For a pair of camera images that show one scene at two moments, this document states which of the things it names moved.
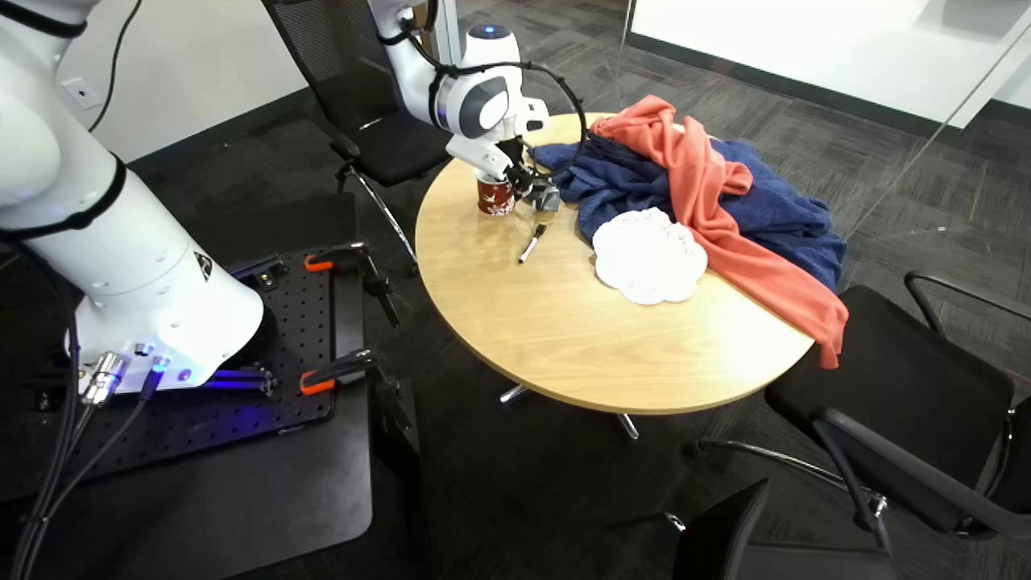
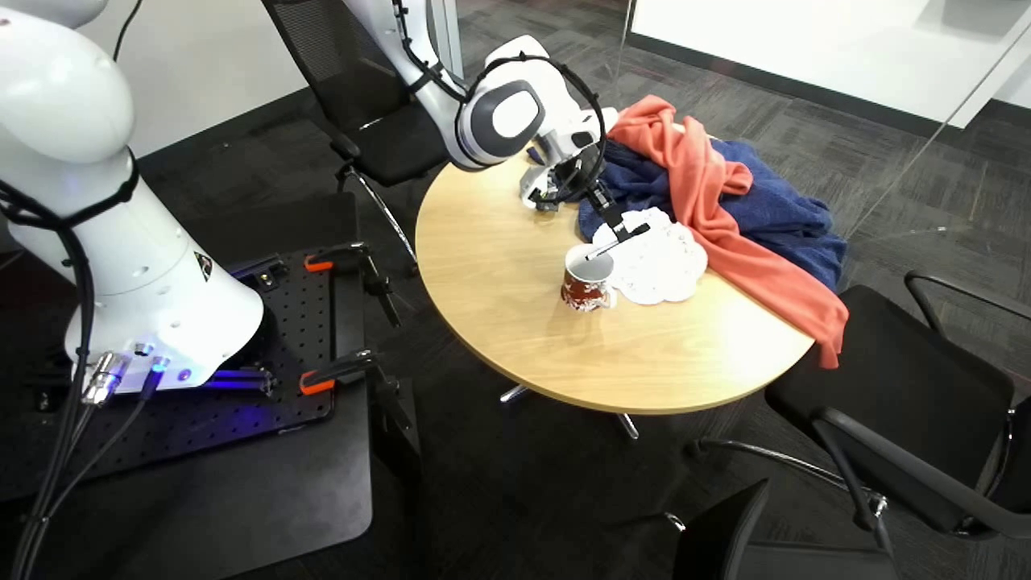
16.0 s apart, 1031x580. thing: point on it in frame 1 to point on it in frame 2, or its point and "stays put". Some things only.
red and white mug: (494, 193) to (588, 279)
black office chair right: (352, 73) stays put
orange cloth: (737, 249) stays put
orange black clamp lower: (326, 377) stays put
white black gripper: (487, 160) to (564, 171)
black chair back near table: (711, 545) stays put
